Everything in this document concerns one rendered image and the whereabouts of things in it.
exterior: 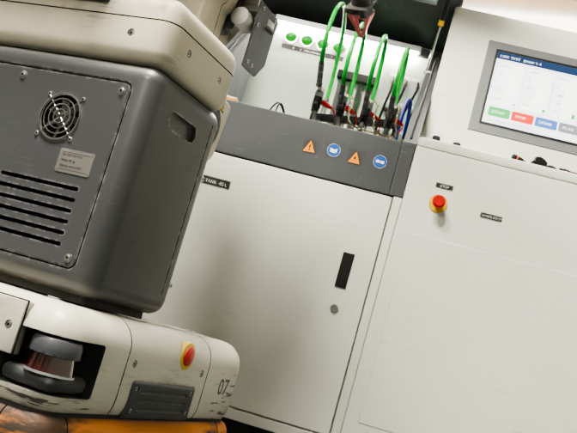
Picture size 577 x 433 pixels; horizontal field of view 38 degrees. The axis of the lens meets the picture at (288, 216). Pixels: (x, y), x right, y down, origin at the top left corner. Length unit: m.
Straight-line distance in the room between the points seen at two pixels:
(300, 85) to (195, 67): 1.60
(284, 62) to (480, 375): 1.37
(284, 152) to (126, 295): 1.10
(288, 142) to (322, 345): 0.59
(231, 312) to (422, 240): 0.57
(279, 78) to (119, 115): 1.72
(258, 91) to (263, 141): 0.64
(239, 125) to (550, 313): 1.02
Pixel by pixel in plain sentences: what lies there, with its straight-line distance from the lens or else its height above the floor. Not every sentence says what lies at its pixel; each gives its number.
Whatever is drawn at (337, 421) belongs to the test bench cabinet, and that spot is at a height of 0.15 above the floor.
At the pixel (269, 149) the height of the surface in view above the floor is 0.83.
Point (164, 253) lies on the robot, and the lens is 1.50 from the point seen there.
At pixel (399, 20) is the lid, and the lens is 3.07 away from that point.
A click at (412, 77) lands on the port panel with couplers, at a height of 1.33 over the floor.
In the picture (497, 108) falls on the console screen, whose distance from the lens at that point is 2.76.
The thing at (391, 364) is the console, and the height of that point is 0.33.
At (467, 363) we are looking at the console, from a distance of 2.35.
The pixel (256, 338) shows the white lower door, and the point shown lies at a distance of 2.36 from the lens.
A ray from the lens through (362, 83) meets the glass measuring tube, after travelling 3.02.
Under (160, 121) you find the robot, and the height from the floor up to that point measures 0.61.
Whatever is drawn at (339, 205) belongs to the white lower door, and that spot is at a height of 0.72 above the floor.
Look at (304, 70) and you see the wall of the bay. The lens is 3.08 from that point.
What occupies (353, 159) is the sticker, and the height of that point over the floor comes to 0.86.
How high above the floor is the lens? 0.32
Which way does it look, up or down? 8 degrees up
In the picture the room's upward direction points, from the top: 16 degrees clockwise
